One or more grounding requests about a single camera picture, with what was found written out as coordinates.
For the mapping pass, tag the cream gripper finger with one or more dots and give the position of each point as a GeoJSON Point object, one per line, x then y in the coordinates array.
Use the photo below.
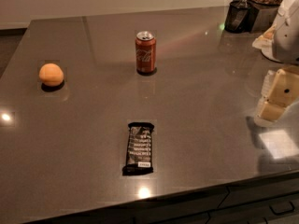
{"type": "Point", "coordinates": [280, 89]}

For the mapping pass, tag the red coke can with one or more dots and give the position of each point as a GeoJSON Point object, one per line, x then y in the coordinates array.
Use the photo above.
{"type": "Point", "coordinates": [145, 52]}

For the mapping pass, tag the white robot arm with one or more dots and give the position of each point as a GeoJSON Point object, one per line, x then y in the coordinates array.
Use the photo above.
{"type": "Point", "coordinates": [280, 43]}

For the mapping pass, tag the black rxbar chocolate bar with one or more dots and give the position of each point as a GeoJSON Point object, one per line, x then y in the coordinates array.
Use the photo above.
{"type": "Point", "coordinates": [139, 149]}

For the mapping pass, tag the white plate with food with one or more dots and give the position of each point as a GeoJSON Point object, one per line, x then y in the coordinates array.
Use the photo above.
{"type": "Point", "coordinates": [267, 43]}

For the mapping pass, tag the dark metal box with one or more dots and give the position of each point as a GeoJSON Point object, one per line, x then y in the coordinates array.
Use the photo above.
{"type": "Point", "coordinates": [260, 17]}

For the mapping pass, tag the black mesh pen cup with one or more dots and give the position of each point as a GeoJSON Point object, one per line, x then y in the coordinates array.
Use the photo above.
{"type": "Point", "coordinates": [236, 17]}

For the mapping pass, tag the orange fruit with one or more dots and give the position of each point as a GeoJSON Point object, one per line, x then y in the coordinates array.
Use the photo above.
{"type": "Point", "coordinates": [51, 75]}

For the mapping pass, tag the dark drawer handle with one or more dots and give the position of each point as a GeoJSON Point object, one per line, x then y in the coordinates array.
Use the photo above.
{"type": "Point", "coordinates": [281, 209]}

